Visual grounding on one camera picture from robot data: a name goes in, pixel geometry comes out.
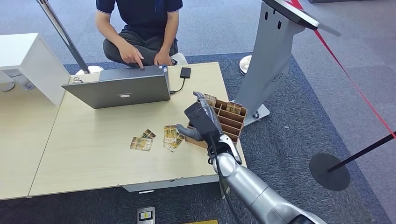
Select person's right hand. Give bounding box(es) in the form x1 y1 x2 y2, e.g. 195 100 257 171
118 42 145 69

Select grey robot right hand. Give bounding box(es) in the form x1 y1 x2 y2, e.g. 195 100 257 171
176 91 225 150

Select person's left hand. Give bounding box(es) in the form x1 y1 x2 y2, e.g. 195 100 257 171
154 51 173 66

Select wooden card holder box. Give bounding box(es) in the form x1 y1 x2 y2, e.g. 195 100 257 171
185 94 248 150

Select person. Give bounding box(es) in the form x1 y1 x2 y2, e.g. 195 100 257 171
95 0 188 69

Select grey laptop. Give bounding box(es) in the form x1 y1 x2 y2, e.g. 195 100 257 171
61 65 171 109

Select grey desk underframe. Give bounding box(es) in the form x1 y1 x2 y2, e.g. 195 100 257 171
121 175 228 199

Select silver stanchion with round base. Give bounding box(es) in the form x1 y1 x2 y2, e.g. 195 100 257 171
35 0 105 76

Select white round stanchion base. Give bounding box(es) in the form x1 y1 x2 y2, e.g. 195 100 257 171
239 55 253 76

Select yellow floor strip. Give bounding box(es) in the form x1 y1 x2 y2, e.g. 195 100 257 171
181 219 219 224

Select metal floor socket box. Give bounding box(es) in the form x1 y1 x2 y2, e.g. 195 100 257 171
136 206 156 224

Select white cabinet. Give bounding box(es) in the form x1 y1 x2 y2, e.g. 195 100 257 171
0 33 71 106

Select grey kiosk stand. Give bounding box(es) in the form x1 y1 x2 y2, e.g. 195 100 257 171
230 0 342 127

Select black stanchion with round base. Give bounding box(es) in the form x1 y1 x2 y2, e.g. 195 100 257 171
310 131 396 191

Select red barrier belt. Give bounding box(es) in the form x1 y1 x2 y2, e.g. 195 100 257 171
290 0 396 140

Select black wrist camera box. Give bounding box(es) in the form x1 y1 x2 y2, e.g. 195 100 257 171
184 102 221 142

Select black drive cable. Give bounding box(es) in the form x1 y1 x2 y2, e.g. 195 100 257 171
169 77 186 95

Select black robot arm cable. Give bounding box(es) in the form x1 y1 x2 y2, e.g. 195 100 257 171
209 136 242 224

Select grey metal bracket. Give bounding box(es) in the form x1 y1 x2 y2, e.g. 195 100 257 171
3 69 35 91

